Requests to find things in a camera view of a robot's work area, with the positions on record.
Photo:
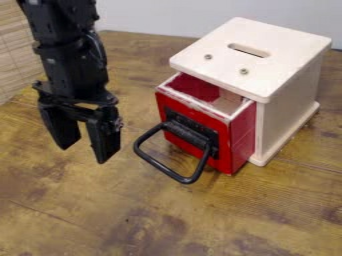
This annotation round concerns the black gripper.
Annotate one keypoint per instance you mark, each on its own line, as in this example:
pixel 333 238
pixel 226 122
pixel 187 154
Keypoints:
pixel 74 94

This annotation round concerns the red drawer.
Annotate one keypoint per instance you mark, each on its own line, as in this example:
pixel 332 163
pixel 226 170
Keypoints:
pixel 219 111

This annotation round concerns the white wooden cabinet box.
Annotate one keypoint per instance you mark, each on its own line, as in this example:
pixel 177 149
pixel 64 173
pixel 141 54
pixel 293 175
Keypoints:
pixel 269 64

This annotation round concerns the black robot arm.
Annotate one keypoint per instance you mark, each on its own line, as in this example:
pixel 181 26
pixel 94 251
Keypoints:
pixel 59 20

